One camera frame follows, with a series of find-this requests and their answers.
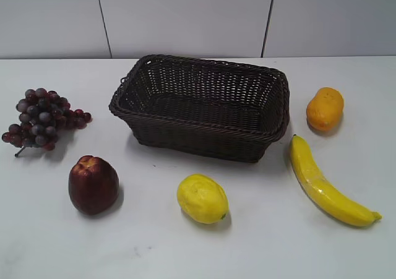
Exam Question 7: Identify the dark red apple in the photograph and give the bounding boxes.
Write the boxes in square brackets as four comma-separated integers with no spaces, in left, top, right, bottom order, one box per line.
[68,155,119,216]

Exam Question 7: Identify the yellow banana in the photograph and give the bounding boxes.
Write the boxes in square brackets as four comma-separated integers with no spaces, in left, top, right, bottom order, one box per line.
[290,135,382,228]

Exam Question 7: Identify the yellow lemon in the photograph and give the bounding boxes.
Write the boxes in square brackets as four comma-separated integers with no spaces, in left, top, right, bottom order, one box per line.
[176,174,229,225]

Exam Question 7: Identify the purple grape bunch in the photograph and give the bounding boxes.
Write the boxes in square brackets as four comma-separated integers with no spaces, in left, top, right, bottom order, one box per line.
[1,88,93,158]

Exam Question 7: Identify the dark brown wicker basket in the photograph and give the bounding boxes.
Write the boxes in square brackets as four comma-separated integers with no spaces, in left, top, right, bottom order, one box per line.
[109,54,290,163]

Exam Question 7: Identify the orange fruit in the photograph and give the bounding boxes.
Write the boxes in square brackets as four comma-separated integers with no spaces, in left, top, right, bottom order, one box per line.
[306,87,344,132]

